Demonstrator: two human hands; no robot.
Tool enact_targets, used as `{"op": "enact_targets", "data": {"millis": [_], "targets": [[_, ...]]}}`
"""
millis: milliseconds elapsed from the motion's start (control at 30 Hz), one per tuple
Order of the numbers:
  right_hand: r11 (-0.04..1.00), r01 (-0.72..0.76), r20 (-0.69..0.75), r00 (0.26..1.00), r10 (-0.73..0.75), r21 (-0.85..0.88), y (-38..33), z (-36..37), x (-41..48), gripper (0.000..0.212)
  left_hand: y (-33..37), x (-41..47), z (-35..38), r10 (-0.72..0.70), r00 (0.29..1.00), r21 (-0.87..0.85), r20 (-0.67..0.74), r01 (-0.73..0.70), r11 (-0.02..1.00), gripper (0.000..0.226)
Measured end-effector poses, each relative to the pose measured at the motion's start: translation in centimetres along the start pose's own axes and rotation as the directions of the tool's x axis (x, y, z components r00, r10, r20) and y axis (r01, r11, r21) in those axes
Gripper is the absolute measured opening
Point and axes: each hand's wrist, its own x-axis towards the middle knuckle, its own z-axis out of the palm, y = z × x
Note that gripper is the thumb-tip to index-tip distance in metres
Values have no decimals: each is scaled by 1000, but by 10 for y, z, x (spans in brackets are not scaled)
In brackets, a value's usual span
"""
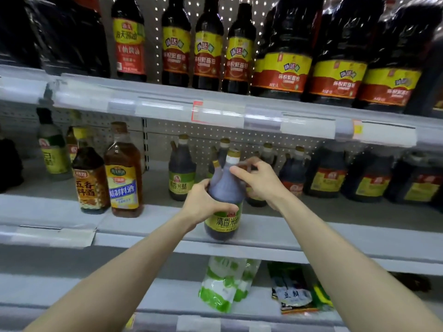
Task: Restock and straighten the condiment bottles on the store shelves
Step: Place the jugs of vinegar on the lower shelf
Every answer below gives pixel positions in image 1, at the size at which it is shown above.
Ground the person's left hand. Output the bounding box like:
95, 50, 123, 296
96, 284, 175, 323
180, 178, 239, 230

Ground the person's right hand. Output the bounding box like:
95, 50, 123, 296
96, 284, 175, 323
230, 157, 292, 212

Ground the rice vinegar jug green label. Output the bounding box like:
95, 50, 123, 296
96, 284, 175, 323
204, 148, 247, 241

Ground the white metal store shelving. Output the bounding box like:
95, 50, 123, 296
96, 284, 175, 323
0, 0, 443, 332

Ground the person's right forearm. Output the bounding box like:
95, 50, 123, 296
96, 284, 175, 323
273, 193, 443, 332

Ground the row of dark red-capped bottles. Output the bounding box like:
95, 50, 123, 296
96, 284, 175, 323
111, 0, 443, 115

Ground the dark bottle red yellow label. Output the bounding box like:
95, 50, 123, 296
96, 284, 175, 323
245, 143, 279, 208
278, 146, 310, 199

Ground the dark bottle with green label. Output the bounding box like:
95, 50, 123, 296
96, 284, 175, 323
208, 138, 231, 184
168, 135, 198, 202

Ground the white green bag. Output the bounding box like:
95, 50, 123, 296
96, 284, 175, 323
199, 255, 245, 314
235, 258, 263, 303

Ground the large amber cooking wine jug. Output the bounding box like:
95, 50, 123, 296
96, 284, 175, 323
104, 121, 145, 219

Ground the dark bottle orange label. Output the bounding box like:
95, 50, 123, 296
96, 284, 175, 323
71, 140, 110, 213

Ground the green packet white blue label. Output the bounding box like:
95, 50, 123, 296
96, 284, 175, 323
266, 261, 316, 317

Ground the amber bottle yellow red label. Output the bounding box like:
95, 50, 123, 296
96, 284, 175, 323
66, 126, 94, 163

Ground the dark jug red yellow label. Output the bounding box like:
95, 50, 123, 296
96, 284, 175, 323
384, 150, 443, 205

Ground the blue label dark bottle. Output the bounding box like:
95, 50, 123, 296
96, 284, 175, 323
0, 0, 32, 68

